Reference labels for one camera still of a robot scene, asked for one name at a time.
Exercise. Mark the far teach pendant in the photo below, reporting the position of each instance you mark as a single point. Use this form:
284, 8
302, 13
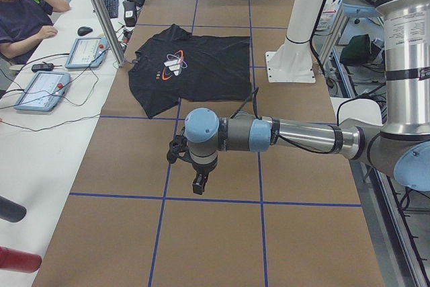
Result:
87, 52

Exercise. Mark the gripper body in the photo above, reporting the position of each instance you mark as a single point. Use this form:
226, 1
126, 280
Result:
203, 169

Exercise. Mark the black handheld remote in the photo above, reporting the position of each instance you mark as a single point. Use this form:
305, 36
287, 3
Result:
42, 67

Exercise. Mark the dark grey cylinder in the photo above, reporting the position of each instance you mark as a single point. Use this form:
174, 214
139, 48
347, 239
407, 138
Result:
11, 211

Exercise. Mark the black device with label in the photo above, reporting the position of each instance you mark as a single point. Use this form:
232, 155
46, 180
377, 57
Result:
130, 13

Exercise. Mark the black keyboard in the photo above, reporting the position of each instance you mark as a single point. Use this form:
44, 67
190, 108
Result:
111, 7

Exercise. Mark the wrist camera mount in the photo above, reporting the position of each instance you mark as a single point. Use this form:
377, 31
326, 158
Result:
178, 148

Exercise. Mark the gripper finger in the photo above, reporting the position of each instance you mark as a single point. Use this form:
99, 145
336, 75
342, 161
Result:
199, 183

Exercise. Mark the black graphic t-shirt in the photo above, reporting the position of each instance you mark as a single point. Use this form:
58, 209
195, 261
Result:
174, 64

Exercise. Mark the seated person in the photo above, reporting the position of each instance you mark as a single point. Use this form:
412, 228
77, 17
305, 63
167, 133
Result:
24, 24

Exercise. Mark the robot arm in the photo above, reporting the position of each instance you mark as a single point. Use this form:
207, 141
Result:
398, 148

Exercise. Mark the near teach pendant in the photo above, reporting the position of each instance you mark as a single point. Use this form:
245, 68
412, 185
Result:
44, 91

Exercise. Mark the white chair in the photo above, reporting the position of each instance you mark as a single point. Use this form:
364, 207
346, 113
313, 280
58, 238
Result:
364, 110

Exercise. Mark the aluminium frame post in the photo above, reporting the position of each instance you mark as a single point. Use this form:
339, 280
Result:
106, 25

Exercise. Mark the black computer mouse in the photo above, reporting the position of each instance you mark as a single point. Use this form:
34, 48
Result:
84, 30

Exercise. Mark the teach pendant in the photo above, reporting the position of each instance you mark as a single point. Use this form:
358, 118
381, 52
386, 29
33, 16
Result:
44, 91
87, 52

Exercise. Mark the red cylinder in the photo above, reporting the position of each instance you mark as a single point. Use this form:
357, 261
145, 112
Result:
19, 261

